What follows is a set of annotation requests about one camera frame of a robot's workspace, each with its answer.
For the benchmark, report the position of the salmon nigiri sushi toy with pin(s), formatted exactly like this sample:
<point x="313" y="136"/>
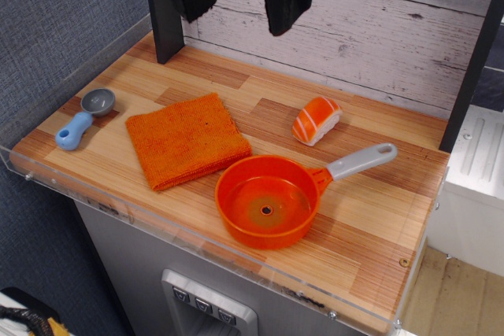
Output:
<point x="315" y="120"/>

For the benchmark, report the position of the orange folded cloth napkin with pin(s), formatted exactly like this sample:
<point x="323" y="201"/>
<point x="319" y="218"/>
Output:
<point x="185" y="141"/>

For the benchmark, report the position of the blue grey toy scoop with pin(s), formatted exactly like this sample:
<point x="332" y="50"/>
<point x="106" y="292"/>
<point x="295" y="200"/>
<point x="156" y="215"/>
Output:
<point x="94" y="104"/>

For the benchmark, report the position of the clear acrylic table guard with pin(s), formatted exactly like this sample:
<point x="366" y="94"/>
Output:
<point x="356" y="259"/>

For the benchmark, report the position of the white plastic ridged block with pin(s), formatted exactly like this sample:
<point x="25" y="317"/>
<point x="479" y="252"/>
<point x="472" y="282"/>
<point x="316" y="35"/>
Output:
<point x="467" y="219"/>

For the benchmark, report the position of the grey toy fridge cabinet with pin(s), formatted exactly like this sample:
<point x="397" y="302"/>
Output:
<point x="135" y="259"/>

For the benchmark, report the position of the silver dispenser button panel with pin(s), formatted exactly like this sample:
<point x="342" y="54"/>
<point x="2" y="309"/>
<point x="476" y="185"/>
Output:
<point x="197" y="309"/>

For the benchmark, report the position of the black yellow object bottom left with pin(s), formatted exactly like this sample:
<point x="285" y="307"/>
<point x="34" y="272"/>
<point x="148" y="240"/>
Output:
<point x="23" y="314"/>

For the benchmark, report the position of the black left upright post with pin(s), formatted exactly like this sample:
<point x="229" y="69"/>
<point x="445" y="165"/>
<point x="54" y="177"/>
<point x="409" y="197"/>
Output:
<point x="167" y="29"/>

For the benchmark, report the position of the black upright post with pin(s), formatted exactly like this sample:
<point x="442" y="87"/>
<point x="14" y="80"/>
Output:
<point x="167" y="29"/>
<point x="476" y="64"/>

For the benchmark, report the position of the black right upright post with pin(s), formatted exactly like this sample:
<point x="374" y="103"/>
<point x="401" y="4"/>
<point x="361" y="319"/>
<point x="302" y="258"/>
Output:
<point x="476" y="64"/>

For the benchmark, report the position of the orange toy pan grey handle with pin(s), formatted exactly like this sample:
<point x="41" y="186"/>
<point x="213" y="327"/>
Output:
<point x="269" y="202"/>

